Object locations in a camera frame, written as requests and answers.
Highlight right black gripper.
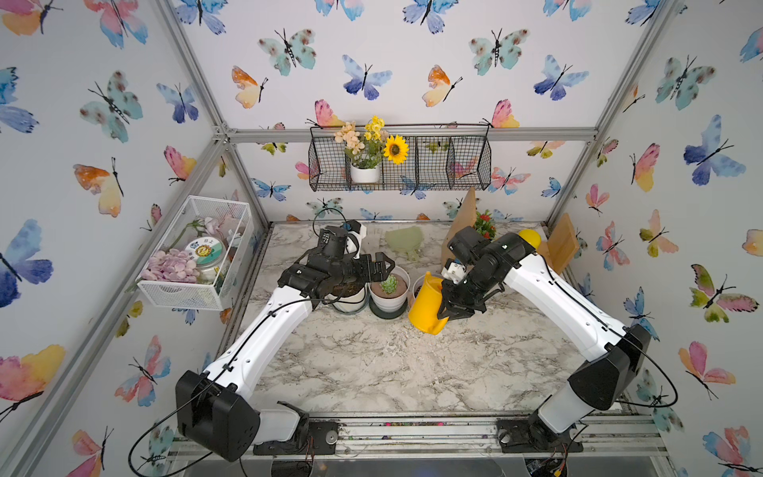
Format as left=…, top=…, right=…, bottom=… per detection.
left=432, top=268, right=497, bottom=319

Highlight yellow plastic watering can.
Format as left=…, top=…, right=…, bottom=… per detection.
left=409, top=272, right=448, bottom=335

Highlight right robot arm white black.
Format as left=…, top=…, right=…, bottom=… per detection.
left=437, top=228, right=651, bottom=451

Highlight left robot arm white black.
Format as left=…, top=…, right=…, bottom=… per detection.
left=176, top=220, right=395, bottom=462

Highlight white pot green succulent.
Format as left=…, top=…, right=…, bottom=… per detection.
left=370, top=266, right=411, bottom=311

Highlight white pot red succulent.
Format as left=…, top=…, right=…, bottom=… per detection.
left=411, top=275, right=425, bottom=298

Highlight white pot dark succulent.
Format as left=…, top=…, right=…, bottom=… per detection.
left=330, top=285, right=368, bottom=315

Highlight green pot red flowers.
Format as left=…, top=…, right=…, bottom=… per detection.
left=473, top=211, right=497, bottom=240

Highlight green leaf-shaped dish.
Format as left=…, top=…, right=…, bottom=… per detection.
left=385, top=226, right=424, bottom=262

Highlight dark green pot saucer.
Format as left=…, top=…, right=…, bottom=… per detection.
left=369, top=299, right=409, bottom=320

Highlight yellow plastic jar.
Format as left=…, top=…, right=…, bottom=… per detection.
left=519, top=229, right=542, bottom=250

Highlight wooden shelf rack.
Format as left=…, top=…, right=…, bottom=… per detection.
left=440, top=188, right=580, bottom=274

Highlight white pot artificial flowers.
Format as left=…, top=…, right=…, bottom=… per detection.
left=334, top=116, right=411, bottom=185

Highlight round tin with label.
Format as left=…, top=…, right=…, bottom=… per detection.
left=184, top=236, right=226, bottom=270

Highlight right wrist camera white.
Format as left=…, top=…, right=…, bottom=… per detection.
left=441, top=260, right=467, bottom=284

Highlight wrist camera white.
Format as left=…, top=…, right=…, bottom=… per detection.
left=344, top=220, right=367, bottom=258
left=441, top=260, right=467, bottom=284

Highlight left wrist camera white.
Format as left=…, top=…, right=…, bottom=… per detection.
left=344, top=220, right=367, bottom=258

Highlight black wire wall basket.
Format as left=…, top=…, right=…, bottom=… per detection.
left=308, top=123, right=493, bottom=198

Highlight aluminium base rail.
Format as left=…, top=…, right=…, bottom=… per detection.
left=250, top=413, right=668, bottom=460

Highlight white wire mesh basket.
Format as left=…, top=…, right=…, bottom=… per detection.
left=136, top=196, right=254, bottom=311

